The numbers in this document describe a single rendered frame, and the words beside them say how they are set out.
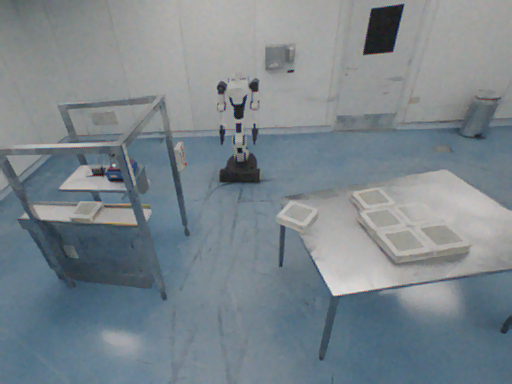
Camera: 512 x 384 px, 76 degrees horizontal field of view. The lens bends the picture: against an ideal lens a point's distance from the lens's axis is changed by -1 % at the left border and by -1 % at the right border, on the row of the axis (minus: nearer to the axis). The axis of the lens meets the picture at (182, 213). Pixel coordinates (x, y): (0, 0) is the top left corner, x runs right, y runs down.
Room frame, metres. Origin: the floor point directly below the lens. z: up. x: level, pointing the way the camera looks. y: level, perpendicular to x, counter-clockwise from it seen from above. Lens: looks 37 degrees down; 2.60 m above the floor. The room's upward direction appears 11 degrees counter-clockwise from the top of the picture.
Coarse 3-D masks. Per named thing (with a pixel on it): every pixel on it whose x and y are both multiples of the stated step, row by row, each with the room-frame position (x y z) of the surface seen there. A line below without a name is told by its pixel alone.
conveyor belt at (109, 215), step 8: (40, 208) 2.77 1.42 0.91; (48, 208) 2.74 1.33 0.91; (56, 208) 2.71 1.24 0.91; (64, 208) 2.68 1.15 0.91; (72, 208) 2.65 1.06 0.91; (112, 208) 2.52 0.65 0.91; (120, 208) 2.49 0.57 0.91; (24, 216) 2.68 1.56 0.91; (40, 216) 2.62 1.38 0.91; (48, 216) 2.59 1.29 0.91; (56, 216) 2.57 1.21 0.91; (64, 216) 2.54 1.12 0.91; (104, 216) 2.41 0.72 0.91; (112, 216) 2.39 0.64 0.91; (120, 216) 2.36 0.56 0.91; (128, 216) 2.34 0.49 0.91
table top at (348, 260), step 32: (320, 192) 2.21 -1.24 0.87; (416, 192) 1.97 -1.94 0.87; (448, 192) 1.90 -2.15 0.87; (480, 192) 1.82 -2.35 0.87; (320, 224) 1.81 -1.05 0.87; (352, 224) 1.74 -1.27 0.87; (480, 224) 1.50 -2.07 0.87; (320, 256) 1.49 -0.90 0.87; (352, 256) 1.44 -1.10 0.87; (384, 256) 1.38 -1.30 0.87; (448, 256) 1.29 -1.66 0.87; (480, 256) 1.24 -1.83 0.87; (352, 288) 1.19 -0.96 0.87; (384, 288) 1.15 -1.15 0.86
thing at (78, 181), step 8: (80, 168) 2.59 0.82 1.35; (88, 168) 2.55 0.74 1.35; (72, 176) 2.46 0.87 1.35; (80, 176) 2.43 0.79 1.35; (88, 176) 2.40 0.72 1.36; (96, 176) 2.38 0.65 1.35; (104, 176) 2.35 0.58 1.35; (64, 184) 2.35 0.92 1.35; (72, 184) 2.32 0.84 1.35; (80, 184) 2.30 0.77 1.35; (88, 184) 2.27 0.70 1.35; (96, 184) 2.24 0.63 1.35; (104, 184) 2.22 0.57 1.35; (112, 184) 2.19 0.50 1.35; (120, 184) 2.17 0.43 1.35; (104, 192) 2.14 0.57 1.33; (112, 192) 2.12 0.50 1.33; (120, 192) 2.09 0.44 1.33
